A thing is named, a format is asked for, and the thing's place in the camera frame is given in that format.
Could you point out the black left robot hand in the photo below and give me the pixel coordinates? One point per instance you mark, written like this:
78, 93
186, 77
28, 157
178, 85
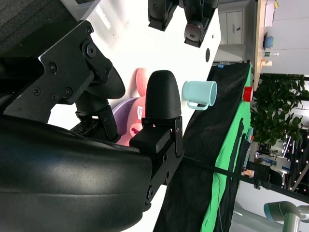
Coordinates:
195, 26

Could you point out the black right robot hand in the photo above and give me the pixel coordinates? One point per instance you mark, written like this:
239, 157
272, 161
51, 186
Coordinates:
72, 181

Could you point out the pink plush doll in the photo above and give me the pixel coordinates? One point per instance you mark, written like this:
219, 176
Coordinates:
137, 120

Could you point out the grey teal robot arm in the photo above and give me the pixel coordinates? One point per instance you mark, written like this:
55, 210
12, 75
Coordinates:
285, 213

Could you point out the purple plate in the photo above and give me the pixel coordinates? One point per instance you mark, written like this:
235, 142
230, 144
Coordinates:
123, 108

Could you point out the white cabinet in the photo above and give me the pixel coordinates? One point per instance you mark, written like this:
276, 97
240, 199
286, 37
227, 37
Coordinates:
233, 27

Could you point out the light blue mug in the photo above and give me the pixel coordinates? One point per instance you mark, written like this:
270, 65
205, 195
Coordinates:
198, 93

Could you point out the blue bowl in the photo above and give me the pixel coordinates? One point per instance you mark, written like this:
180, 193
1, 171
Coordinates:
270, 41

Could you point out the green leafy plant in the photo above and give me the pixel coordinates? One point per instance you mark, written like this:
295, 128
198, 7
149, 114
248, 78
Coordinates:
277, 108

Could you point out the black cloth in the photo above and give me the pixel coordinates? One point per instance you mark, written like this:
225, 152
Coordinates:
193, 174

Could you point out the green cloth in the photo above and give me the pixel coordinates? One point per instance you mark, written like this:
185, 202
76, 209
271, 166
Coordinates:
224, 149

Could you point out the black stand pole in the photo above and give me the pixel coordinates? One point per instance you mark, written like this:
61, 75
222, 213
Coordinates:
231, 175

